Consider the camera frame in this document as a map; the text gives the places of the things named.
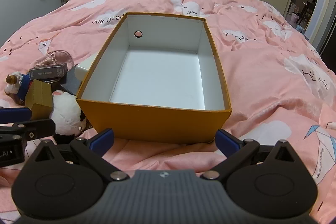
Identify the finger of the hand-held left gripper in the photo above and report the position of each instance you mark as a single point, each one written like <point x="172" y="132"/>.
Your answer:
<point x="42" y="128"/>
<point x="15" y="115"/>

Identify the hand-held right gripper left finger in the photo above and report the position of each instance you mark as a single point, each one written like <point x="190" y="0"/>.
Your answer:
<point x="101" y="141"/>

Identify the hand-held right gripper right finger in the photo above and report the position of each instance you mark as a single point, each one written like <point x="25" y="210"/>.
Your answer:
<point x="225" y="142"/>

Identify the black white penguin plush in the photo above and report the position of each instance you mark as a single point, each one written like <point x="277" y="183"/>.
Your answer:
<point x="64" y="111"/>

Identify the gold cardboard box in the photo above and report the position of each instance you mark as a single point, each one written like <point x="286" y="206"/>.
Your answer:
<point x="39" y="98"/>

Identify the duck plush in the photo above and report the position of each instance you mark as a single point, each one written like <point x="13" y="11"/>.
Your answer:
<point x="25" y="83"/>

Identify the dark printed small box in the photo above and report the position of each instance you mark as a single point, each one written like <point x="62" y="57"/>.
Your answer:
<point x="48" y="72"/>

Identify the black box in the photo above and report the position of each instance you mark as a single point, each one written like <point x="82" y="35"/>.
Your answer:
<point x="71" y="82"/>

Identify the orange cardboard box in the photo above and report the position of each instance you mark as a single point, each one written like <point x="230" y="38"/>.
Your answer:
<point x="152" y="121"/>

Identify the pink fabric pouch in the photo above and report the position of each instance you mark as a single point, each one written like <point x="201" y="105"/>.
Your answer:
<point x="56" y="57"/>

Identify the cream white box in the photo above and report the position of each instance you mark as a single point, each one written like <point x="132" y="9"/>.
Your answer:
<point x="82" y="70"/>

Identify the pink bin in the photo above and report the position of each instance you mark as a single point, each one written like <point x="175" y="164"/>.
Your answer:
<point x="294" y="16"/>

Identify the dark chair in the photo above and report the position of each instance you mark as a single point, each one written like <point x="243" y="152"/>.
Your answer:
<point x="308" y="11"/>

